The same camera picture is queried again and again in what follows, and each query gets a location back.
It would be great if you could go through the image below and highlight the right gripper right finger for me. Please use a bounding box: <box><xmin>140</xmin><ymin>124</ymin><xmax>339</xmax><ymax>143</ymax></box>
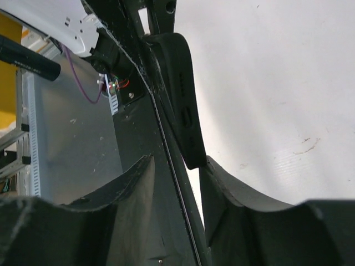
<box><xmin>199</xmin><ymin>157</ymin><xmax>354</xmax><ymax>265</ymax></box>

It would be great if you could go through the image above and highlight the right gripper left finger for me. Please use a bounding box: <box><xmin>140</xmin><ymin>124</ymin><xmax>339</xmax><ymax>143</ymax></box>
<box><xmin>1</xmin><ymin>155</ymin><xmax>155</xmax><ymax>265</ymax></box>

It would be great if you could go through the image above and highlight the phone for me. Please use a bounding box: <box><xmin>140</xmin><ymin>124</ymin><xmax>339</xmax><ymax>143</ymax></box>
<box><xmin>87</xmin><ymin>1</ymin><xmax>211</xmax><ymax>265</ymax></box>

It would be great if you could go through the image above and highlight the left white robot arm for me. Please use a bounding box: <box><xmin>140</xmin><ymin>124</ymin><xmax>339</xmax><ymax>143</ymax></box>
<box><xmin>1</xmin><ymin>1</ymin><xmax>134</xmax><ymax>80</ymax></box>

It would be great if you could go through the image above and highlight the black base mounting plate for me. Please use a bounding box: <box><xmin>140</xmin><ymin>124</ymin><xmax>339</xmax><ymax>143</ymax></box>
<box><xmin>110</xmin><ymin>69</ymin><xmax>173</xmax><ymax>266</ymax></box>

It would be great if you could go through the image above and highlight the left white cable duct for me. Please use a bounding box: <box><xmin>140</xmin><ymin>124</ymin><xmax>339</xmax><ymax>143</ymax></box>
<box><xmin>106</xmin><ymin>81</ymin><xmax>120</xmax><ymax>115</ymax></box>

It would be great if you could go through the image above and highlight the white cable duct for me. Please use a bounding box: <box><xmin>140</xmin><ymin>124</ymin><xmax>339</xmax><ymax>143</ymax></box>
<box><xmin>106</xmin><ymin>81</ymin><xmax>120</xmax><ymax>115</ymax></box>
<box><xmin>27</xmin><ymin>74</ymin><xmax>41</xmax><ymax>197</ymax></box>

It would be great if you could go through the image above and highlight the right white cable duct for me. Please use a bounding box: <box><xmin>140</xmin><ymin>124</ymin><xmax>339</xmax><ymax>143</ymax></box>
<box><xmin>27</xmin><ymin>74</ymin><xmax>41</xmax><ymax>197</ymax></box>

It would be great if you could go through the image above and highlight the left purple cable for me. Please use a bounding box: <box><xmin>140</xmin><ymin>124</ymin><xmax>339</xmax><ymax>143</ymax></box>
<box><xmin>60</xmin><ymin>44</ymin><xmax>108</xmax><ymax>105</ymax></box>

